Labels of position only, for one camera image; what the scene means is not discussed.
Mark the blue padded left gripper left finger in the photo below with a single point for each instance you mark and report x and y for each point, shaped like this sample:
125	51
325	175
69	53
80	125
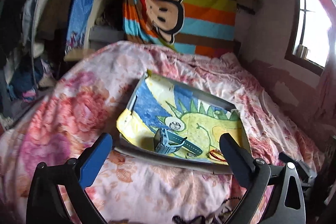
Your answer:
84	170

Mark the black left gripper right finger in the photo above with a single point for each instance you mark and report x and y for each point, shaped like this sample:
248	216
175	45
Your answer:
249	174

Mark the blue wrist watch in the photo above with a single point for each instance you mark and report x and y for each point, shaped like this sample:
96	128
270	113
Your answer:
166	142

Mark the grey box with dinosaur drawing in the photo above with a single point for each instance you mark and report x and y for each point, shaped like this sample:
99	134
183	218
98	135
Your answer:
160	102

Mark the grey bedside drawer unit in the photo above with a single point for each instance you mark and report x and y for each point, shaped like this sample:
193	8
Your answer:
101	36

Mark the window with bars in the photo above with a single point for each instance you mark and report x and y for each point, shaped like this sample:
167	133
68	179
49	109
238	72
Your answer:
309	44

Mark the striped monkey blanket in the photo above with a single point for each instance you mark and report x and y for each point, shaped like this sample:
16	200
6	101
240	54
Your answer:
202	27

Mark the hanging clothes in wardrobe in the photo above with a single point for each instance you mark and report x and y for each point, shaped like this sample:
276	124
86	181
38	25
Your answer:
31	47

